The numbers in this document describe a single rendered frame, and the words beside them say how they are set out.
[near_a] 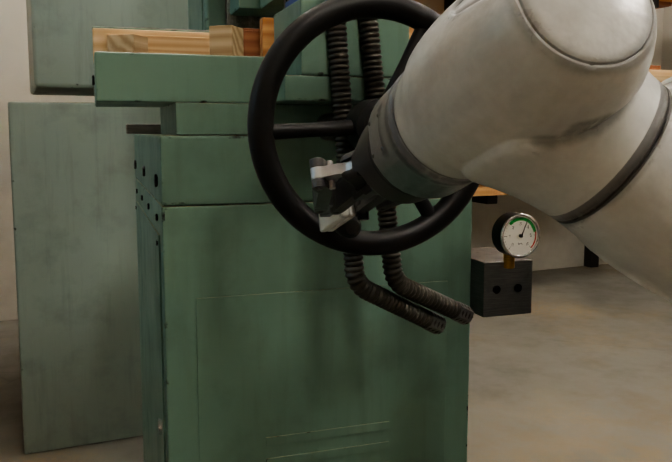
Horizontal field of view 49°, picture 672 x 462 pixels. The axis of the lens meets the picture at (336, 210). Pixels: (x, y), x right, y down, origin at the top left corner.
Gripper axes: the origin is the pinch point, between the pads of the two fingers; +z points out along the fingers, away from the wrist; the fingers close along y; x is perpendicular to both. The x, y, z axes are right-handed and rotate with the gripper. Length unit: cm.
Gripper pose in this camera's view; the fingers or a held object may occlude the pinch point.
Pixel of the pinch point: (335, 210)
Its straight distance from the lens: 73.3
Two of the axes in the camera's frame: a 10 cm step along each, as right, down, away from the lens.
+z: -3.1, 2.4, 9.2
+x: 1.0, 9.7, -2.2
